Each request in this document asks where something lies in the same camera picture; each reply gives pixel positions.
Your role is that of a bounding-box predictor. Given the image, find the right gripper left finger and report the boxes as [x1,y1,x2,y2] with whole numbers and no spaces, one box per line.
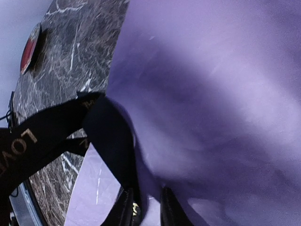
[107,187,141,226]

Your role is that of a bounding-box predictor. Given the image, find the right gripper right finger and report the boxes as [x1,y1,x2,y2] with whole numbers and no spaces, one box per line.
[160,187,193,226]

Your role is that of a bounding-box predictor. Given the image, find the black printed ribbon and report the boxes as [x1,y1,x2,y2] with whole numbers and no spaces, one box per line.
[0,92,140,226]

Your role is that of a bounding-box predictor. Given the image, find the pink wrapping paper sheet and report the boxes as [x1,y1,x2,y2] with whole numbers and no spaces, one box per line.
[62,0,301,226]

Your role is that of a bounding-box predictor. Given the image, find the red floral dish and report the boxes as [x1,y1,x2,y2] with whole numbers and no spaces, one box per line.
[20,23,42,75]

